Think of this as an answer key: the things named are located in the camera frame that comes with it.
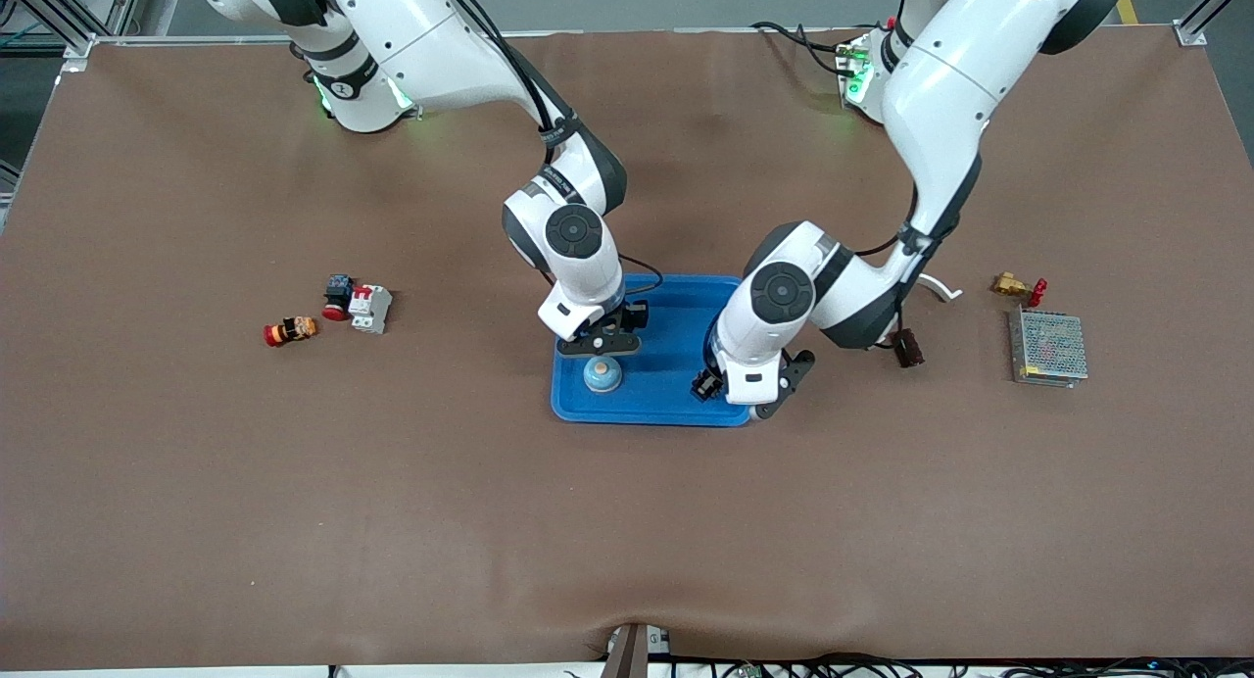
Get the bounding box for blue plastic tray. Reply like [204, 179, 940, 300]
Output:
[551, 273, 756, 427]

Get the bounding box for white red circuit breaker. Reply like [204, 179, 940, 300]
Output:
[348, 283, 394, 335]

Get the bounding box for red orange push button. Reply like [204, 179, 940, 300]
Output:
[264, 315, 319, 348]

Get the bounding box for metal mesh power supply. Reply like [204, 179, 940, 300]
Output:
[1008, 306, 1089, 389]

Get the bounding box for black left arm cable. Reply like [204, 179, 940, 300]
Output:
[850, 169, 943, 352]

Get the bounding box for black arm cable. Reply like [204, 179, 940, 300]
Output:
[850, 169, 943, 352]
[431, 0, 666, 297]

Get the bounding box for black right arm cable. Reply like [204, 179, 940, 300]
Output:
[431, 0, 666, 297]

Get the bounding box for metal table edge bracket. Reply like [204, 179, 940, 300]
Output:
[600, 623, 673, 678]

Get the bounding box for brass valve red handle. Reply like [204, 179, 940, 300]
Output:
[990, 272, 1048, 309]

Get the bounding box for black cables along table edge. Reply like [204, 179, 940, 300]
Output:
[676, 652, 1254, 678]

